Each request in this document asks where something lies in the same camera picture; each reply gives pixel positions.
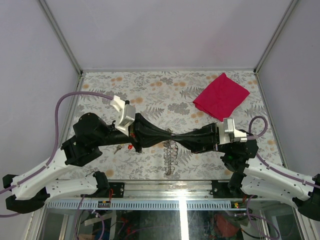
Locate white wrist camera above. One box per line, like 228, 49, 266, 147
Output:
216, 117, 248, 145
110, 95, 136, 137

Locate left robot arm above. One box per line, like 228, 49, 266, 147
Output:
2, 96, 172, 214

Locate metal ring key organizer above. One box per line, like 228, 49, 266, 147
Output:
163, 139, 179, 176

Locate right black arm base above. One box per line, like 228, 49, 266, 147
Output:
209, 172, 246, 199

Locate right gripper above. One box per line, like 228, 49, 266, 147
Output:
173, 122, 232, 154

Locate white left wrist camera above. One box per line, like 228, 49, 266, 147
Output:
110, 95, 136, 137

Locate aluminium front rail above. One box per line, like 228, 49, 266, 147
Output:
45, 180, 247, 211

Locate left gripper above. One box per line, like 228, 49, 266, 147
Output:
97, 113, 175, 153

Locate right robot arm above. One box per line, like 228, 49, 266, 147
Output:
172, 118, 320, 221

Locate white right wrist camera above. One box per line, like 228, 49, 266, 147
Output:
216, 117, 248, 145

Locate magenta folded cloth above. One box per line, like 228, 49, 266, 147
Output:
193, 73, 250, 122

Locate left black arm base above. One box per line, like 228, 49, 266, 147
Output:
91, 171, 125, 199

